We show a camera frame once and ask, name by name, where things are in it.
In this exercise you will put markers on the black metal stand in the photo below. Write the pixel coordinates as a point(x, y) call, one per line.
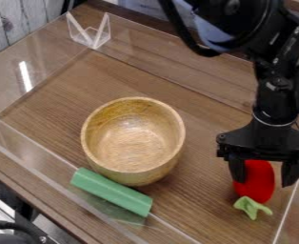
point(17, 230)

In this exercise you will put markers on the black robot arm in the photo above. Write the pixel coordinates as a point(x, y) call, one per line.
point(259, 29)

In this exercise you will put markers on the clear acrylic tray walls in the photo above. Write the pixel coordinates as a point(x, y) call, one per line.
point(55, 81)

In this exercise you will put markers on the clear acrylic corner bracket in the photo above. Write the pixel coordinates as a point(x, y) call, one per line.
point(89, 37)

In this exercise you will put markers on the red felt fruit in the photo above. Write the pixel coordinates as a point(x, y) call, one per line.
point(255, 191)

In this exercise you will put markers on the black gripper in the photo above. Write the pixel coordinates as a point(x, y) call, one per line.
point(257, 141)

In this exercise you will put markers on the wooden bowl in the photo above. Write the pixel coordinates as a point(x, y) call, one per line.
point(131, 139)

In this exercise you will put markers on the green rectangular block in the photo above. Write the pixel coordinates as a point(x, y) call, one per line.
point(110, 191)

